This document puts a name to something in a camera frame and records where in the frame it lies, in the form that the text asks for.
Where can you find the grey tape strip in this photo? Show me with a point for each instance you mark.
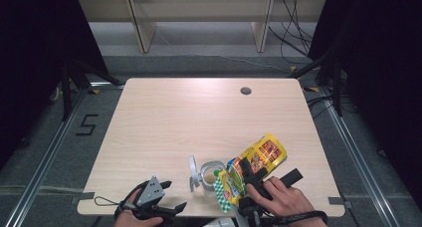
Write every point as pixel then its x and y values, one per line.
pixel 84 197
pixel 339 202

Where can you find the light wooden shelf unit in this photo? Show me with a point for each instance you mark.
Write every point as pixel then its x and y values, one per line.
pixel 142 31

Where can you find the black metal stand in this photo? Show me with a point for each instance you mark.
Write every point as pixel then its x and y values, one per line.
pixel 337 87
pixel 66 94

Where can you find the black curtain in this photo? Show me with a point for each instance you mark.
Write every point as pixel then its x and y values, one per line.
pixel 381 71
pixel 33 54

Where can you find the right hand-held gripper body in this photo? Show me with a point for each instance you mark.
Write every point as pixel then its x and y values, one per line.
pixel 250 208

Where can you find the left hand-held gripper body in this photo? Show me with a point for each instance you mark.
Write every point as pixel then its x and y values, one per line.
pixel 151 191

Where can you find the yellow seasoning pouch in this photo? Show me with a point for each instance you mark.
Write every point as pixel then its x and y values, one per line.
pixel 265 150

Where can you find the person's right hand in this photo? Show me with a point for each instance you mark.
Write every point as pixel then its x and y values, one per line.
pixel 285 200

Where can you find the person's left hand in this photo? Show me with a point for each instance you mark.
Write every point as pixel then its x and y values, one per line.
pixel 127 219

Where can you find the metal floor rail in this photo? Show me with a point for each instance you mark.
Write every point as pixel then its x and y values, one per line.
pixel 43 164
pixel 358 160

